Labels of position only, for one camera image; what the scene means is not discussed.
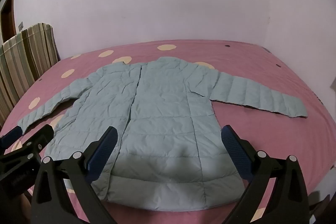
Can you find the brown wooden door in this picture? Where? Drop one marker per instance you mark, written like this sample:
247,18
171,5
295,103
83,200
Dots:
6,19

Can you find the pink polka dot bed sheet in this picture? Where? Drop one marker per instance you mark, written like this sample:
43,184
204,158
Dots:
262,77

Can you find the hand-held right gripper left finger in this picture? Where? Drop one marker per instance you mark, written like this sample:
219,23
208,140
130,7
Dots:
103,151

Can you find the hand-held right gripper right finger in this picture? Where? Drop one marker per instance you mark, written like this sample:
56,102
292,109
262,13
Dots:
235,151

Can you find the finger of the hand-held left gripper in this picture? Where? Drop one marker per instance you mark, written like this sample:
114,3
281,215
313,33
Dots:
36,140
11,134

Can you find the wall socket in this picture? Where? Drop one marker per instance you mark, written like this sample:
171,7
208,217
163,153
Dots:
21,26

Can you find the striped curtain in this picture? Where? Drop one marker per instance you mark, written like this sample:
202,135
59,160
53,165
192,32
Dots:
23,61

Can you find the light blue puffer jacket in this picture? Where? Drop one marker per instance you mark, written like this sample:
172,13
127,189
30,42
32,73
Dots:
162,119

